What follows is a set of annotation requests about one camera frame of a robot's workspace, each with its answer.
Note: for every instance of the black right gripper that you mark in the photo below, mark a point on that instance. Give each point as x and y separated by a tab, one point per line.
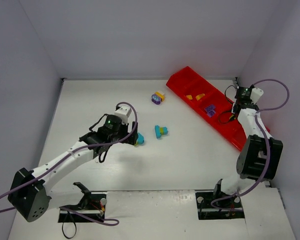
235	108

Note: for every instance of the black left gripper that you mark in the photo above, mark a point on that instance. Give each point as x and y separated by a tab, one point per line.
134	132

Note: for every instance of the cyan lego with green brick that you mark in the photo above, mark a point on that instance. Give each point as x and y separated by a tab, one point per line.
140	140

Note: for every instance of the purple rectangular lego brick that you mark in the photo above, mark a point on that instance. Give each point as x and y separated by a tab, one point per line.
209	108

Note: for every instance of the orange curved lego brick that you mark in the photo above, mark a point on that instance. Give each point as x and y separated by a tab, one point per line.
199	96

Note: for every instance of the purple half-round lego brick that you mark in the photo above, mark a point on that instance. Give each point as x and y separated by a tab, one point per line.
210	114

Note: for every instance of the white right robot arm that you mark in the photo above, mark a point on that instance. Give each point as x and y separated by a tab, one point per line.
260	156

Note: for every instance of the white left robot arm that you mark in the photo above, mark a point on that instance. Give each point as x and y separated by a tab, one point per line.
31	190

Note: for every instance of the red divided bin tray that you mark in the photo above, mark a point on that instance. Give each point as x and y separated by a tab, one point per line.
187	82

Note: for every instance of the cyan green lego cluster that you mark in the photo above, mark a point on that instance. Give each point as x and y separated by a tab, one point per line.
160	131

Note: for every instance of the purple yellow white lego stack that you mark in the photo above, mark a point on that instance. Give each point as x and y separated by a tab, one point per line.
158	97

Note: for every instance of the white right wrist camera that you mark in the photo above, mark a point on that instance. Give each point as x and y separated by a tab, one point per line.
256	94

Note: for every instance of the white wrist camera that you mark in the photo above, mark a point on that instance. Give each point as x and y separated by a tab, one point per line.
256	94
123	112

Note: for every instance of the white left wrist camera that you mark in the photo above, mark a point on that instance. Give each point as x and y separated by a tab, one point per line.
123	112

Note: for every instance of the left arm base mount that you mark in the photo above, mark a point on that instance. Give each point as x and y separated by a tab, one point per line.
92	204

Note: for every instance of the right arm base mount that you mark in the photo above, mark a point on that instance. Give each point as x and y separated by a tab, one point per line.
226	209

